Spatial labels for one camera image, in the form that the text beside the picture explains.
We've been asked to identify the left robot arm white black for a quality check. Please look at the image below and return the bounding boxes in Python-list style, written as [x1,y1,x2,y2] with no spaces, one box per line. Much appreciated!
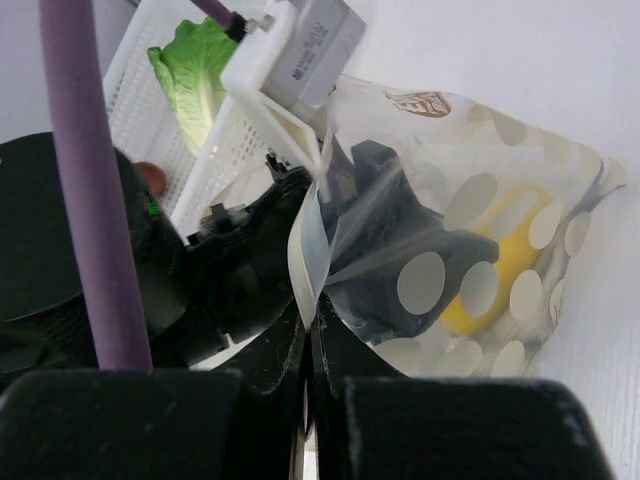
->
[1,132,499,378]

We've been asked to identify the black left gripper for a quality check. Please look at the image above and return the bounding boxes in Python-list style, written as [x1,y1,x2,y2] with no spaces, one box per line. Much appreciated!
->
[144,139,499,368]

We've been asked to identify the fake green lettuce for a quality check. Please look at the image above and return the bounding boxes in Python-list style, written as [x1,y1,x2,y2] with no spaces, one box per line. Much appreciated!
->
[147,17,237,156]

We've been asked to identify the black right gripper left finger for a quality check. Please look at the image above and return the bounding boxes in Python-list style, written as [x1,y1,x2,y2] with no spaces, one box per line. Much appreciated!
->
[1,303,305,479]

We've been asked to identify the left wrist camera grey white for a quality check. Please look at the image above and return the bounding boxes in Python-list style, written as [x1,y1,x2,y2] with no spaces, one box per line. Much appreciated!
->
[221,1,366,177]

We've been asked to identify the fake red apple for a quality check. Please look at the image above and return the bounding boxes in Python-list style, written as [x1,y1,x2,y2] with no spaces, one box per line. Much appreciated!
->
[134,161,167,198]

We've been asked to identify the white perforated plastic basket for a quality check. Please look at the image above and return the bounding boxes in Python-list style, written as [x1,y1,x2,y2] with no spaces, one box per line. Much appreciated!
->
[103,1,285,240]

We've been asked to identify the fake yellow lemon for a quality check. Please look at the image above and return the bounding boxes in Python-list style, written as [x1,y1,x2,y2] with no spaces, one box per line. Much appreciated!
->
[438,186,551,336]

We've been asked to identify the clear dotted zip bag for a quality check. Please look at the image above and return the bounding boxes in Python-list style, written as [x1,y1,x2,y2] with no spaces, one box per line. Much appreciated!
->
[288,76,626,377]

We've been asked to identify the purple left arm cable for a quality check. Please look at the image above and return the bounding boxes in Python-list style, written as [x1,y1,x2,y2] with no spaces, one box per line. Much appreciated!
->
[38,0,249,372]

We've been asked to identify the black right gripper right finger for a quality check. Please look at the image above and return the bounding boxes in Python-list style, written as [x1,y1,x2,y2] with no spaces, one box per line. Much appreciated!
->
[310,297,614,479]

